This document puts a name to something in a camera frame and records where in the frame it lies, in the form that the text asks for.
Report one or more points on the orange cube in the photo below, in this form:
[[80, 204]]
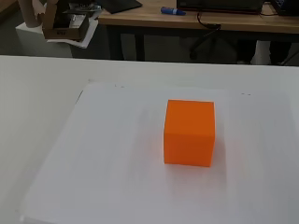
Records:
[[190, 133]]

